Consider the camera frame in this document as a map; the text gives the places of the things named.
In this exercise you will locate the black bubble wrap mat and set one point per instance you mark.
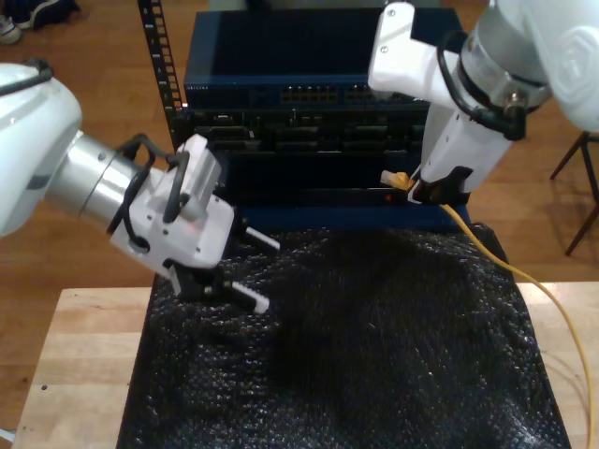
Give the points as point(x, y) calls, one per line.
point(327, 351)

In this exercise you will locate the dark wooden chair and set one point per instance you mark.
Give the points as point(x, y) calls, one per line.
point(572, 152)

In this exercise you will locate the black rack server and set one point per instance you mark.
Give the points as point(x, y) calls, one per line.
point(304, 133)

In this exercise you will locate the white sneaker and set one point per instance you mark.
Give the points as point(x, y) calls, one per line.
point(8, 30)

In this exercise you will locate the blue network switch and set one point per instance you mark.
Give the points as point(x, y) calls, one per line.
point(290, 47)

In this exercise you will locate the black perforated rack post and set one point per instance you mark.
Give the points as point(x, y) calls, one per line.
point(161, 47)

